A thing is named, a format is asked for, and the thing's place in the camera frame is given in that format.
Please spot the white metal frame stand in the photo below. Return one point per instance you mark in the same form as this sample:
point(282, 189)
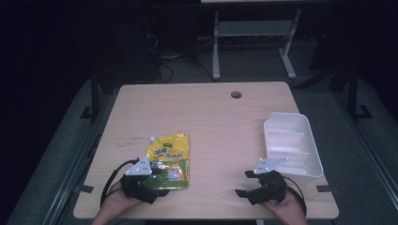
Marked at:
point(250, 28)

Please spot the person's left hand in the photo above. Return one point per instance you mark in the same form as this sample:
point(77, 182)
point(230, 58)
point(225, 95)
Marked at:
point(117, 200)

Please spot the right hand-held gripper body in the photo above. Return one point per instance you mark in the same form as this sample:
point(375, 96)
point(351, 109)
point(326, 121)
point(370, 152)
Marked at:
point(270, 187)

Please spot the white plastic divided container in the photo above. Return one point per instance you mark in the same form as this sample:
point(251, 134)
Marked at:
point(294, 140)

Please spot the black metal stand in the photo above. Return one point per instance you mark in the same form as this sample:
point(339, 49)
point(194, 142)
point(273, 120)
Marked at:
point(94, 97)
point(354, 93)

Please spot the yellow spouted pouch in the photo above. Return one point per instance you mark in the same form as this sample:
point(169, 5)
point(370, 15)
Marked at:
point(172, 153)

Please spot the person's right hand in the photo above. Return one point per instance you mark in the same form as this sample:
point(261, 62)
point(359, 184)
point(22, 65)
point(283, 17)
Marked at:
point(289, 207)

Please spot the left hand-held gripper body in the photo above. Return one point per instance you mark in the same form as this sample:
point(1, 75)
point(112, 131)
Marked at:
point(139, 168)

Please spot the black tape strip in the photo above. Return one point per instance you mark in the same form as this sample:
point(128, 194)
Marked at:
point(324, 188)
point(86, 188)

